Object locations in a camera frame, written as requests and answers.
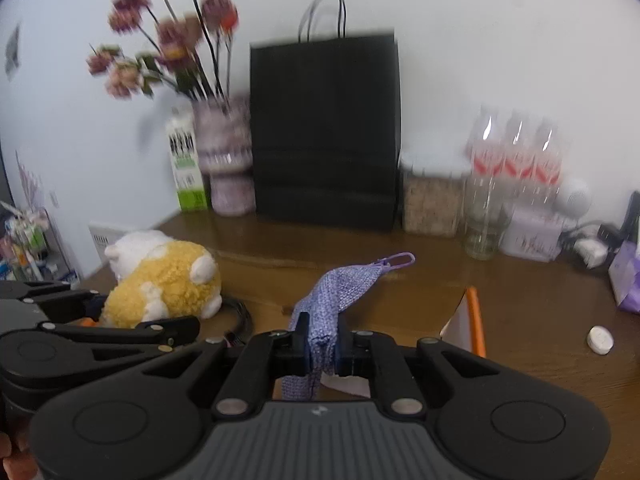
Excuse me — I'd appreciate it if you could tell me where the purple knitted pouch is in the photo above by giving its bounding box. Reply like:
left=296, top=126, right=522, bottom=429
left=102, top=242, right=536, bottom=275
left=280, top=252, right=417, bottom=401

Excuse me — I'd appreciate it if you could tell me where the small white bottle cap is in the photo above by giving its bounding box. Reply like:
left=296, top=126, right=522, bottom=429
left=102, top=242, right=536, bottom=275
left=587, top=326, right=615, bottom=356

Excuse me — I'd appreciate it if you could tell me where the orange cardboard box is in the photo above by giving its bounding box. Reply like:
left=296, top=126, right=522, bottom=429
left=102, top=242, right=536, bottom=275
left=220, top=252, right=487, bottom=358

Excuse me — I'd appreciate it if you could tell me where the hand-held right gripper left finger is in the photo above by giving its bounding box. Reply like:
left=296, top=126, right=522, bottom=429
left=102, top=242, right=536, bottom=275
left=142, top=312, right=313, bottom=421

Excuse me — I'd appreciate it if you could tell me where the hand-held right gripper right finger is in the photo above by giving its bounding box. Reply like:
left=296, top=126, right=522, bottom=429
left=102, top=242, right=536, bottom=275
left=335, top=317, right=501, bottom=417

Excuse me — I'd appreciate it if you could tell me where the person's left hand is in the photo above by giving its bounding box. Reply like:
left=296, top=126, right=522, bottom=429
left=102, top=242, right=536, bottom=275
left=0, top=432, right=38, bottom=480

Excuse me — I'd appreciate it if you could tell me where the clear glass jar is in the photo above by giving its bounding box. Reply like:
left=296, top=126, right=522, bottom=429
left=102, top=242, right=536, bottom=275
left=462, top=175, right=516, bottom=261

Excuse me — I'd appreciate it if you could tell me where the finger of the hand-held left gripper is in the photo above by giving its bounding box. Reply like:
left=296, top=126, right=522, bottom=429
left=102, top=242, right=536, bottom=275
left=42, top=316, right=202, bottom=361
left=0, top=281, right=108, bottom=323

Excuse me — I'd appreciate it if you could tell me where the white charger with cables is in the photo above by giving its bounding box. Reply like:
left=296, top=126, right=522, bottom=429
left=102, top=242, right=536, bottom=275
left=560, top=220, right=621, bottom=261

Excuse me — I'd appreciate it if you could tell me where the wooden desktop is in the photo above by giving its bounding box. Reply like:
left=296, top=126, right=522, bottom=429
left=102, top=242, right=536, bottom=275
left=75, top=207, right=640, bottom=480

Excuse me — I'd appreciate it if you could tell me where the lavender tin box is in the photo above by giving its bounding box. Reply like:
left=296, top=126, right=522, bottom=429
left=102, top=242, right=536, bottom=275
left=500, top=205, right=566, bottom=263

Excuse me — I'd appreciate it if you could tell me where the purple wall decal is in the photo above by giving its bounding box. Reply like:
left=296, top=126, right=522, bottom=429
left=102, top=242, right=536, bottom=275
left=15, top=150, right=46, bottom=211

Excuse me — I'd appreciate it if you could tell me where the clear container of seeds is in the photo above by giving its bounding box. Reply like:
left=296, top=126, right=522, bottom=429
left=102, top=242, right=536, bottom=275
left=399, top=152, right=468, bottom=238

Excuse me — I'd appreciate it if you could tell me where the black paper bag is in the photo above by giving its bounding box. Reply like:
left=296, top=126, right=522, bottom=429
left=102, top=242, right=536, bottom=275
left=248, top=0, right=402, bottom=233

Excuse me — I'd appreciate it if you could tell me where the black cable bundle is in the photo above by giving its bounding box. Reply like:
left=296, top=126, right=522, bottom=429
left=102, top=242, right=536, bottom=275
left=220, top=297, right=253, bottom=348

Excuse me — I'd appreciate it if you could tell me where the purple marbled vase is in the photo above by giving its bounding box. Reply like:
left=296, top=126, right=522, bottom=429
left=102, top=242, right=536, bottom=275
left=192, top=97, right=253, bottom=218

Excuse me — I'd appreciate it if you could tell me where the white round speaker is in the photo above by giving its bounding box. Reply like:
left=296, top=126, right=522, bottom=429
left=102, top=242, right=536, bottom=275
left=557, top=177, right=593, bottom=221

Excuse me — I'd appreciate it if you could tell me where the wall picture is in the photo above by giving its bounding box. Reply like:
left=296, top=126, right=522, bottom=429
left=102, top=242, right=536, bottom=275
left=5, top=22, right=23, bottom=81

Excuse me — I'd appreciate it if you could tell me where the wire storage rack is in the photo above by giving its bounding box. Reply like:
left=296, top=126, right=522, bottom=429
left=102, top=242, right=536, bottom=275
left=0, top=200, right=81, bottom=283

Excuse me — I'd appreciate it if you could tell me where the white and green milk carton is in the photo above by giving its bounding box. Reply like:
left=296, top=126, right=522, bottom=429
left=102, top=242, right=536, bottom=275
left=165, top=107, right=210, bottom=212

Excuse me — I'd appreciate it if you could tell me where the dried rose bouquet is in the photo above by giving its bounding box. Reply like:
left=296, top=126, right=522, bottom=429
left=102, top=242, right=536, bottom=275
left=86, top=0, right=240, bottom=111

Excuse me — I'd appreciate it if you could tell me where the purple tissue pack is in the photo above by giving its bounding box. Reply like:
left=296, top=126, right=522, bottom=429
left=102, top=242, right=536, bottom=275
left=607, top=240, right=640, bottom=316

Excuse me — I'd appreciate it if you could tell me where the yellow and white plush toy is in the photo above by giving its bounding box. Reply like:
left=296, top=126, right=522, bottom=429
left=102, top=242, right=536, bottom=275
left=100, top=230, right=223, bottom=329

